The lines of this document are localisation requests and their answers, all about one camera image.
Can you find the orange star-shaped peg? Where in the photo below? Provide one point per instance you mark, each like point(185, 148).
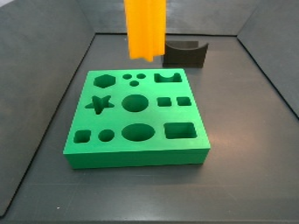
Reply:
point(146, 28)

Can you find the green shape sorter block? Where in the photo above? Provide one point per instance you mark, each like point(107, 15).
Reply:
point(137, 119)

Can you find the black curved cradle block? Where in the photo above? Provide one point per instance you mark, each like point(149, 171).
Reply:
point(185, 54)

